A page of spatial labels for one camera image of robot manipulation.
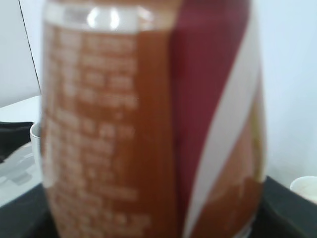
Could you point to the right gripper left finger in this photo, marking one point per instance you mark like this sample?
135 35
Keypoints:
28 216

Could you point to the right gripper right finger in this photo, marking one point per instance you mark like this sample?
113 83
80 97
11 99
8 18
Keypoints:
284 214

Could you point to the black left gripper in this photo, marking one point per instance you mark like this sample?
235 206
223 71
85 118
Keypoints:
12 136

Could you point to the white ceramic mug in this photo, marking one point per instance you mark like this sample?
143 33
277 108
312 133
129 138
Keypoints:
35 133

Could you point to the brown coffee drink bottle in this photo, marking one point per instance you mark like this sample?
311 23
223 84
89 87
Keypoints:
152 118

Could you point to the dark grey ceramic mug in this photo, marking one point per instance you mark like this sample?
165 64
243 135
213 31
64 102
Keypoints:
306 187

